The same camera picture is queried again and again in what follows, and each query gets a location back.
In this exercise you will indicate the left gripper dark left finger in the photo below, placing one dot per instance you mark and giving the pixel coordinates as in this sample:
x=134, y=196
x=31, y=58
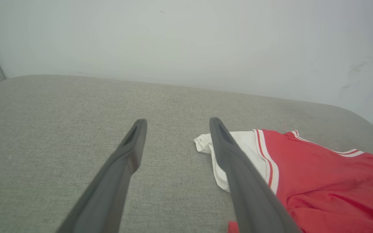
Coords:
x=108, y=187

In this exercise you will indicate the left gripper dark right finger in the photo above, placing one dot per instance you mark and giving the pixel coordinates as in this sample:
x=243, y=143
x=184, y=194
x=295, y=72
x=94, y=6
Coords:
x=248, y=194

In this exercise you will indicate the red and white polo shirt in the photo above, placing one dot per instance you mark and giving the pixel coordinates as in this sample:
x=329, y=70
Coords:
x=329, y=181

